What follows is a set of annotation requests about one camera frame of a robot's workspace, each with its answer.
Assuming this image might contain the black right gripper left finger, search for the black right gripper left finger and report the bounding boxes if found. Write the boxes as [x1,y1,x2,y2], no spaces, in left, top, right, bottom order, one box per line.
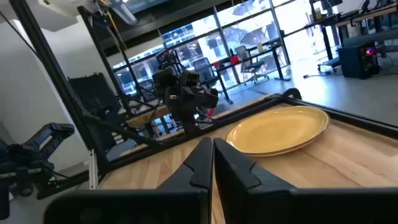
[43,136,215,224]

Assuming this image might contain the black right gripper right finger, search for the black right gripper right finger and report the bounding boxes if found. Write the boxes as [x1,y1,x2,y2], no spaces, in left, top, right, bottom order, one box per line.
[214,138,398,224]

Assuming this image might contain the yellow ceramic plate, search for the yellow ceramic plate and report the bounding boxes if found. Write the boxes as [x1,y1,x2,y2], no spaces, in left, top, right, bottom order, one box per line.
[225,105,330,157]

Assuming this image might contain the wooden side table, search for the wooden side table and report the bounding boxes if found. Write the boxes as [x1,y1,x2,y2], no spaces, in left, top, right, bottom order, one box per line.
[126,104,177,139]

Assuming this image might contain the grey mesh office chair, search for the grey mesh office chair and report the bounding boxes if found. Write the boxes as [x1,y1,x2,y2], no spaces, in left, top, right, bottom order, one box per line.
[192,57,225,91]
[234,45,270,85]

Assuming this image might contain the black office desk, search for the black office desk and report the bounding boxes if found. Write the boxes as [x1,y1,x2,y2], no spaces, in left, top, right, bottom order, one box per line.
[213,42,292,104]

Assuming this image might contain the black computer tower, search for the black computer tower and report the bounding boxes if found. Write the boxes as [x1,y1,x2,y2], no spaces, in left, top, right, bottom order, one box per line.
[338,42,381,80]

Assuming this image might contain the wooden top desk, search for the wooden top desk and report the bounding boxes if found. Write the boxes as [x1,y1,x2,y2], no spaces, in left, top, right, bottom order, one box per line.
[309,0,398,60]

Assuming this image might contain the silver aluminium bracket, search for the silver aluminium bracket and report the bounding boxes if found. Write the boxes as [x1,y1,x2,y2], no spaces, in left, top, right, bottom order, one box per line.
[88,149,100,190]

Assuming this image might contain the black aluminium table frame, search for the black aluminium table frame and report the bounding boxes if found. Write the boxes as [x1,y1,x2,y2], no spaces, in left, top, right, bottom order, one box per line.
[9,0,398,200]

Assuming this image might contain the yellow hanging cable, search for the yellow hanging cable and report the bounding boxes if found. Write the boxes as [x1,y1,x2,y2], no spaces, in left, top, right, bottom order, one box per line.
[104,7,129,51]

